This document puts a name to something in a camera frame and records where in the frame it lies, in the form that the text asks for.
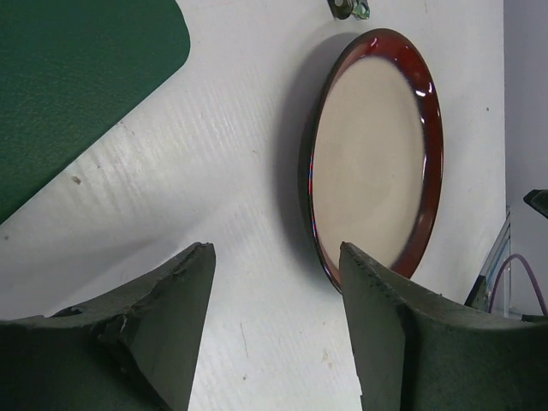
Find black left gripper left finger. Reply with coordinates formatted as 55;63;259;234
98;241;217;411

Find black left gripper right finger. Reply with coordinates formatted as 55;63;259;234
339;242;411;410

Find red rimmed cream plate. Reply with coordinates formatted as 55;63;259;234
297;28;444;287

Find green placemat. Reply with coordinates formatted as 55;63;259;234
1;1;190;219

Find silver fork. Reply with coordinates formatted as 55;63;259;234
328;0;371;21

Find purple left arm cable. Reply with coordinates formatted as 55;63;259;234
487;253;548;316

